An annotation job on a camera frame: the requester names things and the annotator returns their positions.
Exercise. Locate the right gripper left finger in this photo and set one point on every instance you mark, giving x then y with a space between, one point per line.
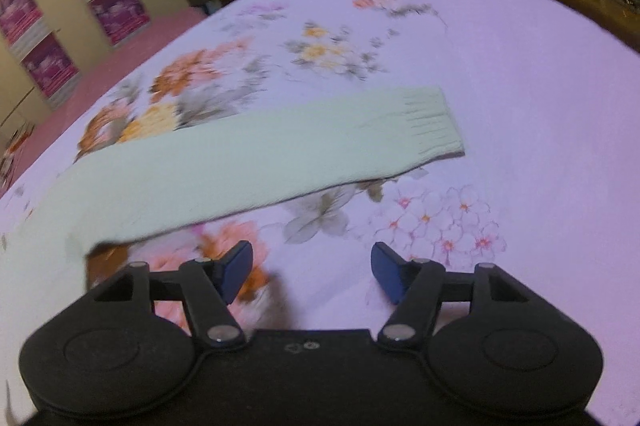
208 287

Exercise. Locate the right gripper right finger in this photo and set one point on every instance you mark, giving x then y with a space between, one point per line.
414 288

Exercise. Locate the pale green knit sweater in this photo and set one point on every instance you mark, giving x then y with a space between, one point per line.
144 188

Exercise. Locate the lilac floral bed sheet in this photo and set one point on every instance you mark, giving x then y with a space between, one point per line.
546 102

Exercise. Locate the pink checked bed cover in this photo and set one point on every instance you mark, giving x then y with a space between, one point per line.
125 59

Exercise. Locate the lower left magenta poster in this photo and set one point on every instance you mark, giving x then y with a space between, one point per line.
51 68

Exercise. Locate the lower right magenta poster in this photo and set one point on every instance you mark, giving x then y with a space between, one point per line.
119 19

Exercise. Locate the upper left magenta poster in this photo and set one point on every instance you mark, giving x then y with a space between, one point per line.
16 17

